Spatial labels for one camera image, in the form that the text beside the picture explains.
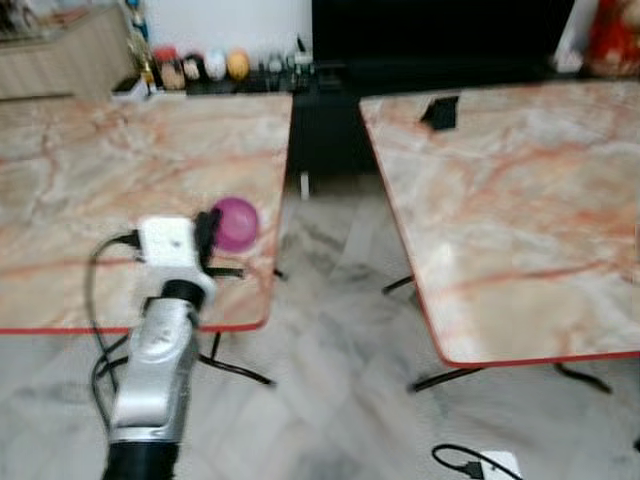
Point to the marble folding table red edge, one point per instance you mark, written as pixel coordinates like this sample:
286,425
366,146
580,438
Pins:
510,220
120,170

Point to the white egg ornament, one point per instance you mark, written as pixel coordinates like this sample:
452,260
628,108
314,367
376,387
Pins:
215,65

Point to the orange egg ornament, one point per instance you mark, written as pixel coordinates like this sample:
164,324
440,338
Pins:
238,65

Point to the red lidded jar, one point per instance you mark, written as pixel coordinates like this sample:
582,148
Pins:
167,68

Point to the light wooden cabinet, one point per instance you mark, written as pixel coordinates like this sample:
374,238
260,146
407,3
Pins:
65,55

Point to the small black stand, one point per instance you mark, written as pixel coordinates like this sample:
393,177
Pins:
441,113

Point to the red figurine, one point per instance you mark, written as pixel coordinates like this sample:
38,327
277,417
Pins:
612,35

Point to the black television screen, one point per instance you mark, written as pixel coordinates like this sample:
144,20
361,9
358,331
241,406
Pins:
440,30

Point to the white power strip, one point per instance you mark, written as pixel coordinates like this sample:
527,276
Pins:
502,467

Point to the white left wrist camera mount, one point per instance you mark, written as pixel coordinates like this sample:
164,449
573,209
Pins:
165,245

